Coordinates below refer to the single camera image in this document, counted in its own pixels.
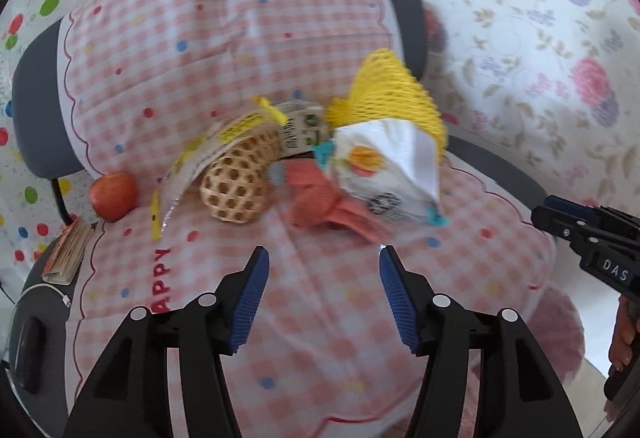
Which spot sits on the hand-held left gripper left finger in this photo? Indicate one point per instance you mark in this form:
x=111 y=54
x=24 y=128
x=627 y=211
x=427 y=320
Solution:
x=250 y=298

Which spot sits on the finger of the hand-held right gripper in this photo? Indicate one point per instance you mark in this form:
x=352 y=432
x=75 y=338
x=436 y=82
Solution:
x=552 y=220
x=567 y=205

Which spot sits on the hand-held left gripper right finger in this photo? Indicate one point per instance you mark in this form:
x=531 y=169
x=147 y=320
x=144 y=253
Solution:
x=397 y=298

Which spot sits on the beige foam fruit net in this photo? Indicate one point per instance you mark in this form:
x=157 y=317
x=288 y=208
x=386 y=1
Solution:
x=240 y=178

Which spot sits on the white printed tissue packet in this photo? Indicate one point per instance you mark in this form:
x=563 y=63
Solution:
x=385 y=167

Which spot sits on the clear wrapper with yellow label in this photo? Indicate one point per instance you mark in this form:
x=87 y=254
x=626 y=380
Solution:
x=215 y=142

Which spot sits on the small printed carton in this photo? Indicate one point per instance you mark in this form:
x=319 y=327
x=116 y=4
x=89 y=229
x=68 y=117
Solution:
x=300 y=127

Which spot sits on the yellow foam fruit net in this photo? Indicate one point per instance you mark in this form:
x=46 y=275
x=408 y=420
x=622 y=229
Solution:
x=395 y=92

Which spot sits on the person's right hand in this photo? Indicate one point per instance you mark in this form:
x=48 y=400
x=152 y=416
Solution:
x=624 y=338

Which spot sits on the floral printed sheet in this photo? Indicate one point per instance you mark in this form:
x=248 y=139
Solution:
x=525 y=42

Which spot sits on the red apple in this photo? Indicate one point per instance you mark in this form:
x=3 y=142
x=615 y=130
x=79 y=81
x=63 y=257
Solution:
x=114 y=196

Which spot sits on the stack of paper notes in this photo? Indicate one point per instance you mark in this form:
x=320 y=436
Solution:
x=67 y=253

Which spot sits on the black oblong object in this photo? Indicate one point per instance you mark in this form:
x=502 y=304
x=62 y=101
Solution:
x=27 y=353

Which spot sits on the pink checked cloth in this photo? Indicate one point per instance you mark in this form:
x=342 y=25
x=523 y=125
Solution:
x=210 y=42

